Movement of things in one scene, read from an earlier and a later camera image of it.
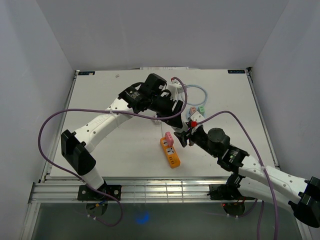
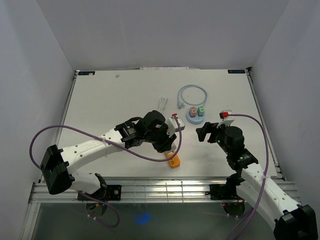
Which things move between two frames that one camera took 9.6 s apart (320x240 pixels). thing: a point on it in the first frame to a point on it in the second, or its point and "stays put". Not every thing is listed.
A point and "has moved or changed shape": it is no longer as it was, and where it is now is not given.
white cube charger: [179, 130] has moved or changed shape
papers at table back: [175, 68] stays put
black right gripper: [182, 137] to [207, 128]
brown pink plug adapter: [192, 110] stays put
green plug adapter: [201, 109] stays put
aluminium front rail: [143, 192] stays put
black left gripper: [169, 112] to [165, 145]
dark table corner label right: [236, 71] stays put
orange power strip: [170, 154] stays put
